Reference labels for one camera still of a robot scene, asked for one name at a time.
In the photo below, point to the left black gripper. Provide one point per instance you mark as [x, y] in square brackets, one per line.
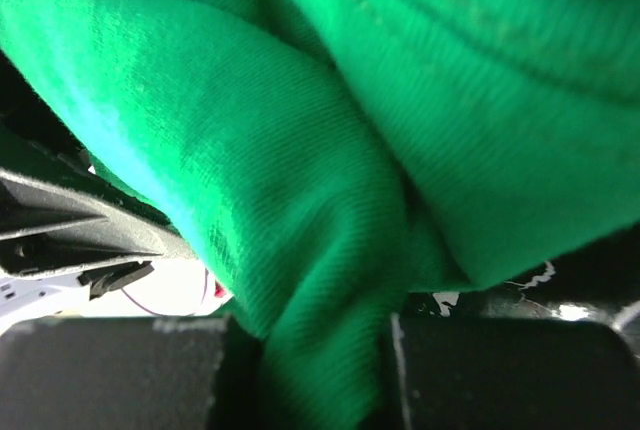
[60, 220]

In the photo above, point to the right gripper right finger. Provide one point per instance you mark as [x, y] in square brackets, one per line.
[479, 373]

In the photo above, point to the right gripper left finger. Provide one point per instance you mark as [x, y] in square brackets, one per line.
[129, 373]

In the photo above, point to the green t shirt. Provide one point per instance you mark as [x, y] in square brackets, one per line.
[328, 157]

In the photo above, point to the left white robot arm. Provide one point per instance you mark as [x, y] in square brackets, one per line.
[22, 300]

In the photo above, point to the black marble pattern mat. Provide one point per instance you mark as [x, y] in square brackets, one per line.
[599, 283]

